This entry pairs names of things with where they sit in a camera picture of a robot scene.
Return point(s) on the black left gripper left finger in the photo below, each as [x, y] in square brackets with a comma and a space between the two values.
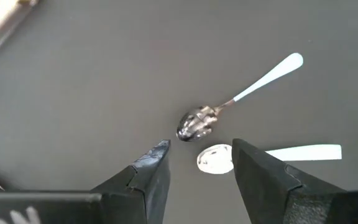
[135, 193]

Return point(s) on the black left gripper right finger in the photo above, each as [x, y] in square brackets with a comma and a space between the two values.
[275, 193]

